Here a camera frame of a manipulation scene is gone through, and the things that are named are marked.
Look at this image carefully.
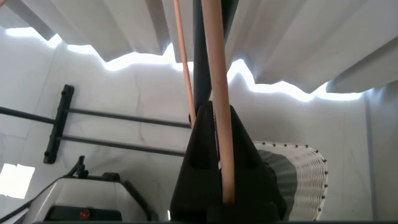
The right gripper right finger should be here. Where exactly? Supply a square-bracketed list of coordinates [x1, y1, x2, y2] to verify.
[217, 105, 286, 222]

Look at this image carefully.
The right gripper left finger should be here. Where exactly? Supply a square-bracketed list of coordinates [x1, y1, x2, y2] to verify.
[170, 101, 223, 222]

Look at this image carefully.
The pink clothes hanger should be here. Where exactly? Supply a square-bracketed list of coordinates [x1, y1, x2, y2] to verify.
[172, 0, 236, 205]

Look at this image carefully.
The white laundry basket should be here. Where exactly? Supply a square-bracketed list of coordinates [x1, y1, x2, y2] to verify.
[253, 141, 330, 222]

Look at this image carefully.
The black clothes rack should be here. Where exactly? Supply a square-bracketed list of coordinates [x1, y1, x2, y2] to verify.
[0, 0, 240, 165]

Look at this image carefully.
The white curtain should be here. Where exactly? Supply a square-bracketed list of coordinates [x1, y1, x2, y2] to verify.
[0, 0, 398, 103]

